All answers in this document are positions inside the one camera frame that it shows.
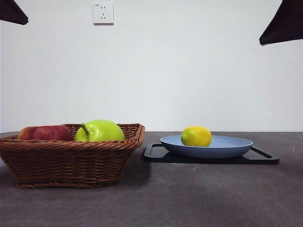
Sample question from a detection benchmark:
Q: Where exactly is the brown woven wicker basket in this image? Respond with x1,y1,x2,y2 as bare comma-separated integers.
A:
0,122,145,189

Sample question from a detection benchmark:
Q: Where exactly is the black flat tray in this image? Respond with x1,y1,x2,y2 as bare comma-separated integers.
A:
143,143,280,165

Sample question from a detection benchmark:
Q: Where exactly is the red apple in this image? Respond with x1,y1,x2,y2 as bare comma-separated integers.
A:
16,125,73,142

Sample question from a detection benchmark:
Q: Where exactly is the blue plate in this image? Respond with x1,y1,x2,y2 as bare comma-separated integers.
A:
160,135,253,159

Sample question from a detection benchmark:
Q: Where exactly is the yellow lemon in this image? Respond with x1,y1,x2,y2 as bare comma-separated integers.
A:
181,126,213,148

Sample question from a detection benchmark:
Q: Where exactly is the green apple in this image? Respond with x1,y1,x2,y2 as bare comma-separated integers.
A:
74,119,125,142

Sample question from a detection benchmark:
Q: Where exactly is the white wall socket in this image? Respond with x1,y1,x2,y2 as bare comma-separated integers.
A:
93,2,114,26

